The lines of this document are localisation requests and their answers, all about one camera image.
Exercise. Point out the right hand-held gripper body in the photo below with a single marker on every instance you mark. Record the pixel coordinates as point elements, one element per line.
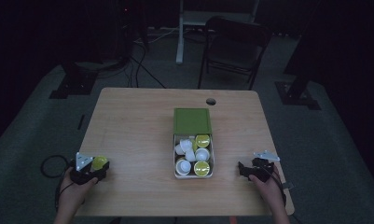
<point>264,170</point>

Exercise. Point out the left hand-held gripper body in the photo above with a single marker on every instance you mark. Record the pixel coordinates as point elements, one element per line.
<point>82,177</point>

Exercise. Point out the yellow cup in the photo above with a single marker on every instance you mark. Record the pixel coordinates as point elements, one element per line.
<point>99,162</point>
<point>201,168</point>
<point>202,140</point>

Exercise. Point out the green storage box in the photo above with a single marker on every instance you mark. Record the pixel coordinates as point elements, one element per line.
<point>192,176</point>

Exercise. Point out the person's right hand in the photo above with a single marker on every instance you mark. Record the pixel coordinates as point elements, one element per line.
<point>268,189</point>

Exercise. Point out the person's left hand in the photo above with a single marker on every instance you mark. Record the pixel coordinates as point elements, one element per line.
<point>71,196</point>

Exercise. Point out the grey tape piece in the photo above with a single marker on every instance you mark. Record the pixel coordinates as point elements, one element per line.
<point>288,185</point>

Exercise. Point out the white cup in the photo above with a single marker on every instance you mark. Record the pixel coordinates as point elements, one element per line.
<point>202,154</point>
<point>186,144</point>
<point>178,150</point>
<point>183,166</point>
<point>190,155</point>

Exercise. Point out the black floor strip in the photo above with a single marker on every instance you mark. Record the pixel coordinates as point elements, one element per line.
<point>80,122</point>

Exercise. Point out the black stand with base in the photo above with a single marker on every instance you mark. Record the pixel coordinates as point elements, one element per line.
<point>295,93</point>
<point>74,84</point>

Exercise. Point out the black folding chair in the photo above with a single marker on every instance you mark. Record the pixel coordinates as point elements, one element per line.
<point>234,46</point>

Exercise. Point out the white desk frame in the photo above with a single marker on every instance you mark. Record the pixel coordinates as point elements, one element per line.
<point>180,46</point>

